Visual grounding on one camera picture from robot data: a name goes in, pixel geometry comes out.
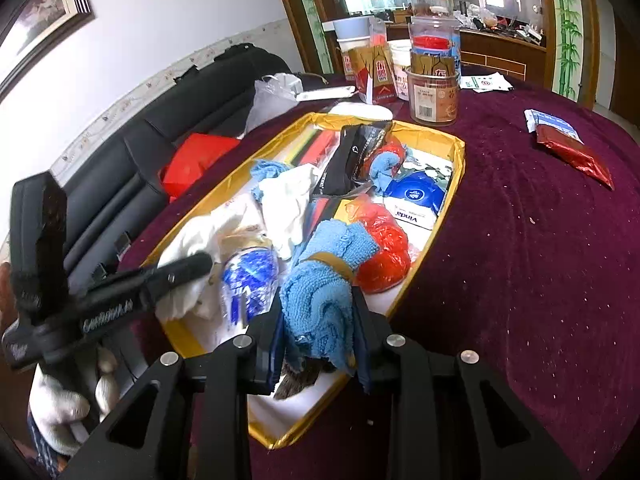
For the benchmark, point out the white oval dish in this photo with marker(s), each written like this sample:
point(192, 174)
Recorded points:
point(360, 110)

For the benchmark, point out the grey blue plastic cup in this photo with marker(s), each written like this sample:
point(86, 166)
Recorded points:
point(350, 30)

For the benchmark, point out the person's left hand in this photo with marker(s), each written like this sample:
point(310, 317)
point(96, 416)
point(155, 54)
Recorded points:
point(55, 405)

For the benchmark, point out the light blue towel tan band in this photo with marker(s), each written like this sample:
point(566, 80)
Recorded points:
point(320, 300)

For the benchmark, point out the wooden counter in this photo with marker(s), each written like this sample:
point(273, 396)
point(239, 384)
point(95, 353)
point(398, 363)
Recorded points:
point(500, 55)

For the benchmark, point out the red foil packet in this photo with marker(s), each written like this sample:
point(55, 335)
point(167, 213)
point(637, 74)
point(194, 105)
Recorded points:
point(575, 155)

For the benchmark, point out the white and blue packet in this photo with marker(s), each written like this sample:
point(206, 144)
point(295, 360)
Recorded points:
point(550, 121)

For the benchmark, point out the black leather sofa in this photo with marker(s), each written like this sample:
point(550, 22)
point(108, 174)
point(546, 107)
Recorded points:
point(150, 125)

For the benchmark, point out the clear plastic bag blue print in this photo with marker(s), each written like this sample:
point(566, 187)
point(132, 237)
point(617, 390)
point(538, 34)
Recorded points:
point(250, 270)

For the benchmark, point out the white folded cloth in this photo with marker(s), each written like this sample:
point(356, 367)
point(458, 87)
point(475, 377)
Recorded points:
point(287, 210)

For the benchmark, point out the light blue towel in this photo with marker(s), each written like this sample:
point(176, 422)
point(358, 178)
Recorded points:
point(385, 167)
point(265, 170)

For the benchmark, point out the crumpled clear plastic bag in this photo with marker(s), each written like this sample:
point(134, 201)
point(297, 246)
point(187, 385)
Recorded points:
point(272, 100)

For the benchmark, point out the white plastic bag with blue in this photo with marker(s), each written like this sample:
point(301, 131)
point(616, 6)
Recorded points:
point(200, 240)

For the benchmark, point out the black plastic packet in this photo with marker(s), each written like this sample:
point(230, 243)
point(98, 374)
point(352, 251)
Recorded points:
point(350, 160)

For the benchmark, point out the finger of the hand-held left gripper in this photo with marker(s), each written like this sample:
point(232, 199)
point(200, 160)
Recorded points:
point(165, 275)

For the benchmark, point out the gold and red carton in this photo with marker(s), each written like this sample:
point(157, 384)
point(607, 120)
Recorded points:
point(372, 75)

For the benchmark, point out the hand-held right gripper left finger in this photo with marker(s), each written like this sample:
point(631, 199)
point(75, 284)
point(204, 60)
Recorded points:
point(272, 345)

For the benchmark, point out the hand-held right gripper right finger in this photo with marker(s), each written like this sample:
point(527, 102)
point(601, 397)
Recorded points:
point(367, 350)

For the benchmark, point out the framed wall picture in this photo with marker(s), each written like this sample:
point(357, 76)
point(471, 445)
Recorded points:
point(45, 15)

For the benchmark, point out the clear jar blue label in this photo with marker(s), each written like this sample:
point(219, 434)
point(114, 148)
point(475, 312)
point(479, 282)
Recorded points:
point(434, 25)

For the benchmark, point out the flat red shopping bag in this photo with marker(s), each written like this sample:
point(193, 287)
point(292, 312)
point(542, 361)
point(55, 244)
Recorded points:
point(195, 165)

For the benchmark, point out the clear jar gold orange label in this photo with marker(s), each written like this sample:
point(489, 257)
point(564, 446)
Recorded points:
point(432, 95)

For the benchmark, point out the yellow cardboard box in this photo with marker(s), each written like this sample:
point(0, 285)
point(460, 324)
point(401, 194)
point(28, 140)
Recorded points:
point(425, 132)

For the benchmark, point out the white flat packet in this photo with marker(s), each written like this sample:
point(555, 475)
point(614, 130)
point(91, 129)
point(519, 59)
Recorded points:
point(325, 93)

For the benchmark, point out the white printed paper leaflets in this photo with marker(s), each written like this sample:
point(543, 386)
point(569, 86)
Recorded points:
point(482, 82)

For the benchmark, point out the red plastic bag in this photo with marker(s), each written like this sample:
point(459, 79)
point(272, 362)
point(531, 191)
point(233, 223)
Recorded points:
point(387, 255)

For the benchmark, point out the red yellow striped folder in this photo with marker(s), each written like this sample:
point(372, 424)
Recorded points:
point(320, 145)

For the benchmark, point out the bamboo print wall panel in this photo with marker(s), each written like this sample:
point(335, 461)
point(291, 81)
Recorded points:
point(570, 25)

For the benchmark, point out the blue and white tissue pack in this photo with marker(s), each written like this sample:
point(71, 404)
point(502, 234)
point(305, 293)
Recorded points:
point(415, 197)

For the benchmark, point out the counter clutter pile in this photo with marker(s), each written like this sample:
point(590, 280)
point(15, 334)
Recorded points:
point(500, 22)

